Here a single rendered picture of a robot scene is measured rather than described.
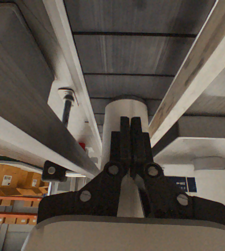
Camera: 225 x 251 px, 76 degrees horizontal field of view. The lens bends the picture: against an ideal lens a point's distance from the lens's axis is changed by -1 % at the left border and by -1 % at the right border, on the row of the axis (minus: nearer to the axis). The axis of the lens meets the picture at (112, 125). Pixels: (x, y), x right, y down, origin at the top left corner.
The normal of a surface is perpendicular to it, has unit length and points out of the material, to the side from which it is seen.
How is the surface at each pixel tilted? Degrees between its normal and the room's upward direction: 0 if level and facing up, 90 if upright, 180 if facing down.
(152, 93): 0
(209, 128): 90
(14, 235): 90
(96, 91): 0
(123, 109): 90
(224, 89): 0
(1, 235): 90
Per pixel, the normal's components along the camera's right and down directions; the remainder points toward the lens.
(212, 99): -0.04, 0.92
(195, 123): -0.01, -0.39
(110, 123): -0.64, -0.32
